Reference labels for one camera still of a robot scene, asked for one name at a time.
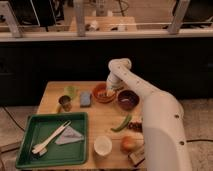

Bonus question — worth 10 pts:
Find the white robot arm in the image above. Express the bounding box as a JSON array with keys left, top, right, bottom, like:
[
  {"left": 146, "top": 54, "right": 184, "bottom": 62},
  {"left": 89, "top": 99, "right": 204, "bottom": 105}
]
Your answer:
[{"left": 107, "top": 58, "right": 192, "bottom": 171}]

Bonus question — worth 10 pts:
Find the dark red bowl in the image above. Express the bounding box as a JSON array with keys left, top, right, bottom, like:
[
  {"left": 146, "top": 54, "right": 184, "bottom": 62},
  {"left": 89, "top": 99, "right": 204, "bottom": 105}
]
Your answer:
[{"left": 118, "top": 90, "right": 140, "bottom": 111}]

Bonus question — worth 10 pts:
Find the blue sponge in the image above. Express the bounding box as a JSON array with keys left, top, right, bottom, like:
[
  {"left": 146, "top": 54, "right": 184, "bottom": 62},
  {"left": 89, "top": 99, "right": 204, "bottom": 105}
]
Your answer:
[{"left": 80, "top": 92, "right": 91, "bottom": 107}]

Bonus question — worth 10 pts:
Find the green pea pod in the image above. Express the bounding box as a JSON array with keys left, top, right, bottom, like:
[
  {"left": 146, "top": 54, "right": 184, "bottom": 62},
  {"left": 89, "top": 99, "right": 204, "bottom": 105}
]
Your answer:
[{"left": 110, "top": 114, "right": 132, "bottom": 132}]

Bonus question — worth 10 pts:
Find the green cup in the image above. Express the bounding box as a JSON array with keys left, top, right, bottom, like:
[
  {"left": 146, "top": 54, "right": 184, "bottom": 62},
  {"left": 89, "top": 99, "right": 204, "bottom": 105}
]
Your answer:
[{"left": 64, "top": 86, "right": 77, "bottom": 99}]

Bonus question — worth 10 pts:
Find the dark grape bunch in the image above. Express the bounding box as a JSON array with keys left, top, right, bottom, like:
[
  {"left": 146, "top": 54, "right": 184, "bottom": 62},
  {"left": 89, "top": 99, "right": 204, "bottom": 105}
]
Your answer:
[{"left": 127, "top": 122, "right": 142, "bottom": 132}]

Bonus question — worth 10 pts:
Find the dark metal cup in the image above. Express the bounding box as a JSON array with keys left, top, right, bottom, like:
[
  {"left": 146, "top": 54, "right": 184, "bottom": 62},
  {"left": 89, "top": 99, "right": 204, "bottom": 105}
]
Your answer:
[{"left": 59, "top": 95, "right": 72, "bottom": 112}]

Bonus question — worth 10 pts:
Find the white cup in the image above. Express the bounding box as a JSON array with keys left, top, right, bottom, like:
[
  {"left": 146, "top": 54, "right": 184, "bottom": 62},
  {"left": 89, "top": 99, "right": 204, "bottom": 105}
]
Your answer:
[{"left": 94, "top": 136, "right": 112, "bottom": 157}]

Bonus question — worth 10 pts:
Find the orange fruit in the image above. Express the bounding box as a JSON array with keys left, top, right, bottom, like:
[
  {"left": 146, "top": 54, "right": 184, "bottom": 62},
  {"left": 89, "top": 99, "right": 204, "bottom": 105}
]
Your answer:
[{"left": 121, "top": 136, "right": 136, "bottom": 152}]

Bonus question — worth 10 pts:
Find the grey folded cloth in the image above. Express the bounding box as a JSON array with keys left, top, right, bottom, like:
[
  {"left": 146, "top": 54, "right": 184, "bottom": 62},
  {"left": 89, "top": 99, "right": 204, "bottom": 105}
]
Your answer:
[{"left": 55, "top": 126, "right": 84, "bottom": 145}]

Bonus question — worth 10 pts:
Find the wooden block eraser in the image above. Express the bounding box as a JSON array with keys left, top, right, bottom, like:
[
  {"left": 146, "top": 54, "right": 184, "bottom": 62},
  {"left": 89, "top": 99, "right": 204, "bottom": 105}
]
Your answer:
[{"left": 128, "top": 149, "right": 145, "bottom": 167}]

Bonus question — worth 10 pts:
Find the green plastic tray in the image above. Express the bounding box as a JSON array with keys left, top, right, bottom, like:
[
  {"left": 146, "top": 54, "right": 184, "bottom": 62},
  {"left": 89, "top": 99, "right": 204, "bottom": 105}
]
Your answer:
[{"left": 16, "top": 112, "right": 88, "bottom": 169}]

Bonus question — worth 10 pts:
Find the black cable right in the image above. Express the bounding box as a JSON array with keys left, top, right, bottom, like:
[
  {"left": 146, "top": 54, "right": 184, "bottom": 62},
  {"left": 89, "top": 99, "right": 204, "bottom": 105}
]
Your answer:
[{"left": 185, "top": 138, "right": 213, "bottom": 144}]

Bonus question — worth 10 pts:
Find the black cable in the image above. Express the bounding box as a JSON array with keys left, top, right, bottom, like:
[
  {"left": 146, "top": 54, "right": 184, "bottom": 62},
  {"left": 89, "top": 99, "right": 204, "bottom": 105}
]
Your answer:
[
  {"left": 2, "top": 106, "right": 26, "bottom": 133},
  {"left": 185, "top": 138, "right": 213, "bottom": 144}
]

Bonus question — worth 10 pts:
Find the black cable left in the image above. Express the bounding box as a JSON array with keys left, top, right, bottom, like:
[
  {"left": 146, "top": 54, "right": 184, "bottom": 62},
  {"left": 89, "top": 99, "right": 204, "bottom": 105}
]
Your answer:
[{"left": 2, "top": 106, "right": 26, "bottom": 133}]

